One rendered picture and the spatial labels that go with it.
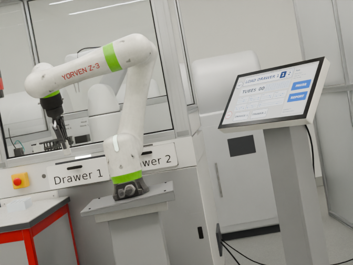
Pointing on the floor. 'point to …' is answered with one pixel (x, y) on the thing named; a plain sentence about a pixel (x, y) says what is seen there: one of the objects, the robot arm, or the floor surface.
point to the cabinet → (85, 221)
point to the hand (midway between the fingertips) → (65, 148)
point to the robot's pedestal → (137, 235)
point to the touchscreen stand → (296, 195)
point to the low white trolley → (38, 234)
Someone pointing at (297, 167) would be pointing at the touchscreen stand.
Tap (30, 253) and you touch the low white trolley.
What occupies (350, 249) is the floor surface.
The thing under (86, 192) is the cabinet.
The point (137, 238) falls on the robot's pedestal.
